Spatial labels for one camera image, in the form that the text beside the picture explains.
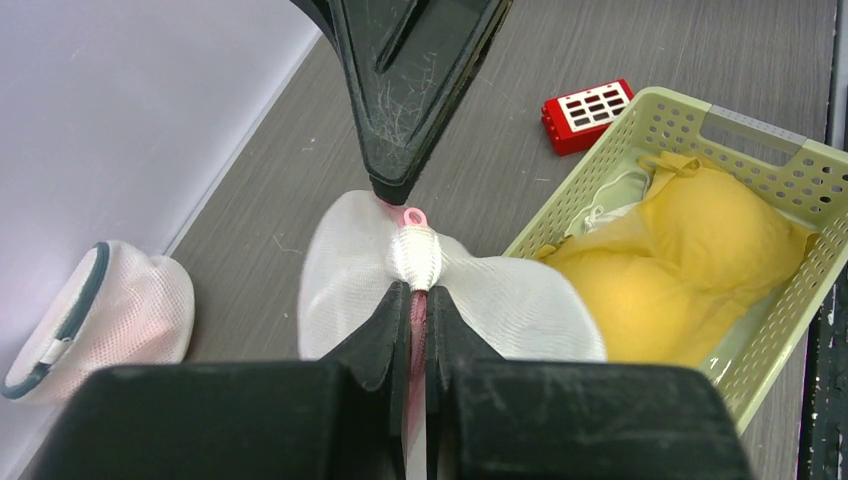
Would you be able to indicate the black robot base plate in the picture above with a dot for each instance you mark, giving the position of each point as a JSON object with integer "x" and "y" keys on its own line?
{"x": 822, "y": 451}

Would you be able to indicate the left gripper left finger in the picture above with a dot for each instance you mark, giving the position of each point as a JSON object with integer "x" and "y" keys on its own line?
{"x": 370, "y": 392}

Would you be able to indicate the yellow bra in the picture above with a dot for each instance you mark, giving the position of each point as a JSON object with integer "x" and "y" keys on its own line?
{"x": 667, "y": 280}

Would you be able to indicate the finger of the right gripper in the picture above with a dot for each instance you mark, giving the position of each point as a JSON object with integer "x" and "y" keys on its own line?
{"x": 407, "y": 66}

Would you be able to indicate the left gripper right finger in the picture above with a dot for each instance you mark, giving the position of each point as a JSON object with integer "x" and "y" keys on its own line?
{"x": 451, "y": 346}

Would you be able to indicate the red toy block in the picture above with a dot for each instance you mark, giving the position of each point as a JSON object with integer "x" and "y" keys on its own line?
{"x": 574, "y": 122}

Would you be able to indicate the green plastic basket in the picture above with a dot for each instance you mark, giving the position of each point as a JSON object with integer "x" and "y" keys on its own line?
{"x": 803, "y": 179}

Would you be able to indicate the white pink-zipper laundry bag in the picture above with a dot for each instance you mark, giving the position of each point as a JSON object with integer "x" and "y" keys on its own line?
{"x": 523, "y": 309}

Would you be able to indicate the white grey-zipper laundry bag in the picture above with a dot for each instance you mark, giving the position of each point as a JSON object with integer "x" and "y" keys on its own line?
{"x": 119, "y": 306}

